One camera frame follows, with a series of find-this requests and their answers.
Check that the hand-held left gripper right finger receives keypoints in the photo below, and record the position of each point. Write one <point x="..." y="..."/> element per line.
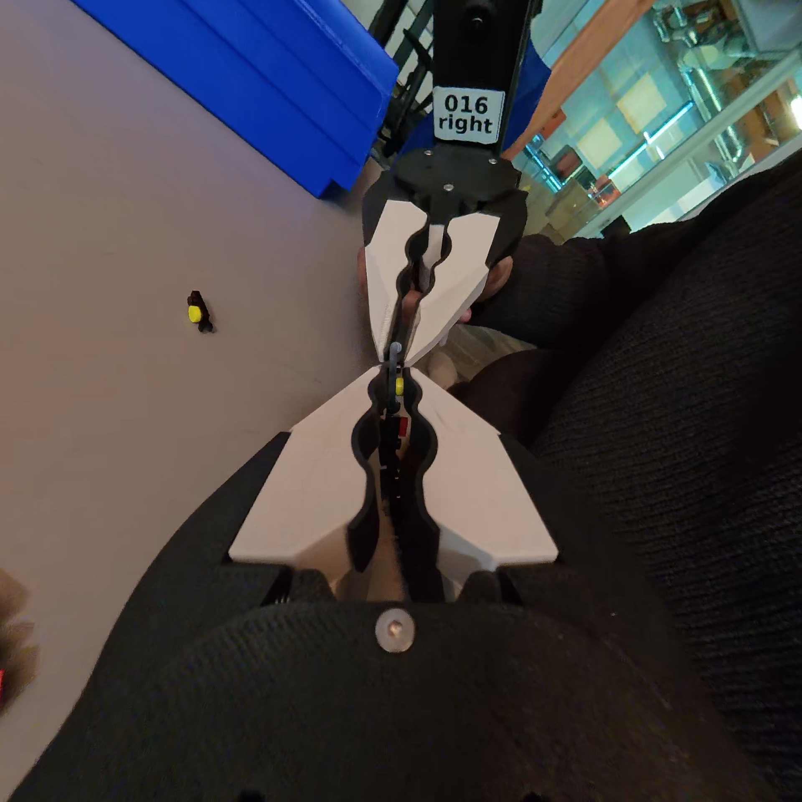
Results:
<point x="489" y="495"/>

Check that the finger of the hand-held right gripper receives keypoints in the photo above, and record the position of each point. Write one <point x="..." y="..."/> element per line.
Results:
<point x="460" y="269"/>
<point x="388" y="250"/>

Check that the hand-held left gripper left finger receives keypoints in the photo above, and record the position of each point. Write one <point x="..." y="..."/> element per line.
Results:
<point x="301" y="495"/>

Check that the black jointed lego tail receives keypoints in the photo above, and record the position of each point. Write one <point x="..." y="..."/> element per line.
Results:
<point x="398" y="388"/>

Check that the small black lego piece yellow stud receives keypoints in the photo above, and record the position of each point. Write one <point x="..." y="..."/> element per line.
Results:
<point x="195" y="311"/>

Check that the person's right forearm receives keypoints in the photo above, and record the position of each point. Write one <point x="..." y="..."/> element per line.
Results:
<point x="551" y="294"/>

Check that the person's right hand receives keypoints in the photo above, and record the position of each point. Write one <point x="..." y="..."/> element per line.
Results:
<point x="500" y="279"/>

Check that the beige trousers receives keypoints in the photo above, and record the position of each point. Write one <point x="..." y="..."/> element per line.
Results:
<point x="476" y="351"/>

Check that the wooden beam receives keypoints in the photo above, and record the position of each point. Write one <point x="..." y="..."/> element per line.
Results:
<point x="582" y="62"/>

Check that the black knitted sweater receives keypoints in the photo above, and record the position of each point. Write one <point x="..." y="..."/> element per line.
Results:
<point x="676" y="501"/>

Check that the blue plastic bin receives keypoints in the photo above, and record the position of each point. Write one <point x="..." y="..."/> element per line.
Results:
<point x="250" y="62"/>

